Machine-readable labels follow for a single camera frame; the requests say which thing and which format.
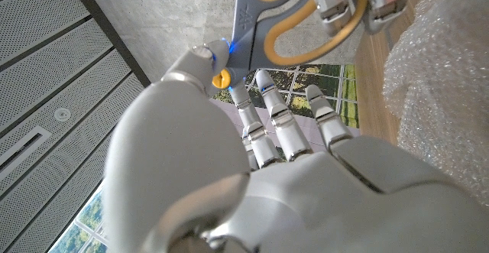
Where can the printed window forest backdrop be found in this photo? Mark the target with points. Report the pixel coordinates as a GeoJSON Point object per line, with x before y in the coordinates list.
{"type": "Point", "coordinates": [328, 77]}

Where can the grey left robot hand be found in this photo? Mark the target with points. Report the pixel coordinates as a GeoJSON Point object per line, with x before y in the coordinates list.
{"type": "Point", "coordinates": [183, 161]}

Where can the clear bubble wrap sheet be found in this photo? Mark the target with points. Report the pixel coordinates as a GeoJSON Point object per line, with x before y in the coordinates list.
{"type": "Point", "coordinates": [443, 92]}

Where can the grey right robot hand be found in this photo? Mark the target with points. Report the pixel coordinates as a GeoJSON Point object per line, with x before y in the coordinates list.
{"type": "Point", "coordinates": [386, 0]}

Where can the round white ceiling fixture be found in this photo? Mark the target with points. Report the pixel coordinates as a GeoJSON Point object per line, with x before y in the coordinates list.
{"type": "Point", "coordinates": [62, 114]}

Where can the white ceiling vent slot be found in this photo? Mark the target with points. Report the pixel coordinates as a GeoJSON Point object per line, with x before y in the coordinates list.
{"type": "Point", "coordinates": [23, 150]}

